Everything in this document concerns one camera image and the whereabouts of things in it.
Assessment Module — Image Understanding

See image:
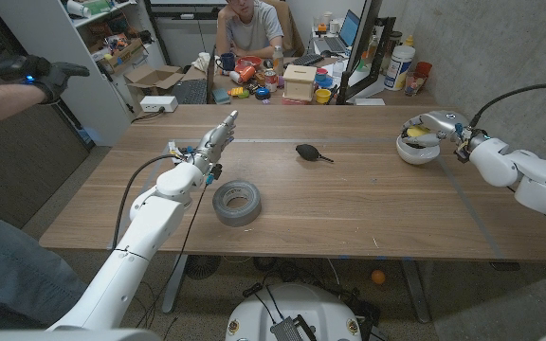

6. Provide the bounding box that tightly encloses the open laptop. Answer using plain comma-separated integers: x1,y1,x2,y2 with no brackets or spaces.
314,9,362,54

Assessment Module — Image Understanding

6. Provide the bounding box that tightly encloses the grey duct tape roll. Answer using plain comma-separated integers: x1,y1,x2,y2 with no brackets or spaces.
211,179,263,227

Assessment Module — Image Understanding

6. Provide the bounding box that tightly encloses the standing person in blue jeans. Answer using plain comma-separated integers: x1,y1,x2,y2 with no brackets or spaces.
0,193,87,331

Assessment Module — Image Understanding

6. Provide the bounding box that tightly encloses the dark blue mug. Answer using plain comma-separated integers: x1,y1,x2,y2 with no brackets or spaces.
215,52,237,72

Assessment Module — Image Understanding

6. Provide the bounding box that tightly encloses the white wipes canister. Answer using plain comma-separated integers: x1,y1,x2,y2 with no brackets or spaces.
384,45,416,92

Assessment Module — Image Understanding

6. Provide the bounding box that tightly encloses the white power strip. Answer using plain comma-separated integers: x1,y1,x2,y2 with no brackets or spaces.
139,95,179,114

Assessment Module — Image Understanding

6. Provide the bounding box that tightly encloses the grey table leg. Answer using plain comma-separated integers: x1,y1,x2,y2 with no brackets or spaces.
161,254,189,314
400,259,431,325

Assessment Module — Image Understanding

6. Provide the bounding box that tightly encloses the red bowl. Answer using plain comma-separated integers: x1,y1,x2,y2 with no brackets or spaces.
237,56,264,70

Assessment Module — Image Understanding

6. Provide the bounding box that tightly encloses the white bowl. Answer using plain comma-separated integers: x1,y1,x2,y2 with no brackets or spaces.
394,135,442,166

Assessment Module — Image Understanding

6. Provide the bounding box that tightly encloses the seated person in grey shirt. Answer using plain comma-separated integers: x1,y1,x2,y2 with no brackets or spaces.
215,0,285,59

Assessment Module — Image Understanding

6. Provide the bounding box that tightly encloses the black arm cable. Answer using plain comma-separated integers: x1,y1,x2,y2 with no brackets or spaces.
469,82,546,129
111,154,179,250

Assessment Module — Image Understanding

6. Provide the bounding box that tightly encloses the clear plastic bottle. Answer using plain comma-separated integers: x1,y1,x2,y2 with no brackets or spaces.
272,45,285,76

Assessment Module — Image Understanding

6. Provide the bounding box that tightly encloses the clear cup with coloured pieces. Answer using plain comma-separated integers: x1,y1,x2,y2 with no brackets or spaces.
404,70,427,98

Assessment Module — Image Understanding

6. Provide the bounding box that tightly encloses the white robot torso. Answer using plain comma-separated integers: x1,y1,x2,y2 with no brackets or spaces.
225,282,363,341

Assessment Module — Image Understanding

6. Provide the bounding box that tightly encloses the white shelf unit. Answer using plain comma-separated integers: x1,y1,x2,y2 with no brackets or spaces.
0,0,168,147

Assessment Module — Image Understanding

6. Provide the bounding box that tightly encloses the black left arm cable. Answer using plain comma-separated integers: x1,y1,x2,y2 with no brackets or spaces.
111,154,179,250

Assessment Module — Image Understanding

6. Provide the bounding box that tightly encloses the black keyboard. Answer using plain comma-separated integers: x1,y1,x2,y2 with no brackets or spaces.
291,53,325,67

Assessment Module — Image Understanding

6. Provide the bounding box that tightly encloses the small wooden box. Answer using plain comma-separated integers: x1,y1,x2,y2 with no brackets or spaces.
282,63,318,102

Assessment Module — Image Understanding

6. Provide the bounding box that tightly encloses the open cardboard box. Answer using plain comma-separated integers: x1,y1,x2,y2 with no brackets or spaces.
124,63,185,96

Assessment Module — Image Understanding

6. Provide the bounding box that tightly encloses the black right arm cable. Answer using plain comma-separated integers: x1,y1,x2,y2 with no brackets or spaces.
469,82,546,129

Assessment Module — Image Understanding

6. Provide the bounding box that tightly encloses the black monitor on stand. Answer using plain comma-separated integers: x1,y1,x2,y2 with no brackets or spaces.
337,0,397,105

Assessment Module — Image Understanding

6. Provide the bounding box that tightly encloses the black rubber bulb pipette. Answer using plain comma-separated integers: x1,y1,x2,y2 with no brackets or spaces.
295,143,336,164

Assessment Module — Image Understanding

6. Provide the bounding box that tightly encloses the printed tin can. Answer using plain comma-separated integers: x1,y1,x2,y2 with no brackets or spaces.
264,69,280,93

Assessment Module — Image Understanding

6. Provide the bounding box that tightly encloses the black and white glove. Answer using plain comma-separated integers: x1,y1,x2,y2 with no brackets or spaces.
0,54,91,105

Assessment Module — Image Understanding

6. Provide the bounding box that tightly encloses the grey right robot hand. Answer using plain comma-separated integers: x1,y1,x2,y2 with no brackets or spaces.
397,110,485,155

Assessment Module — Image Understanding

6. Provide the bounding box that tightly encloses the brown chair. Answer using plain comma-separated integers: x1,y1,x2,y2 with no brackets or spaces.
272,0,306,58

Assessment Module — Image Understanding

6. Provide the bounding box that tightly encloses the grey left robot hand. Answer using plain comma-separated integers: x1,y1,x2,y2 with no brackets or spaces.
191,110,239,174

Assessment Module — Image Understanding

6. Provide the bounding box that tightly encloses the cardboard box with toys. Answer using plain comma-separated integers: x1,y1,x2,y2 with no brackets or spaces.
101,37,146,72

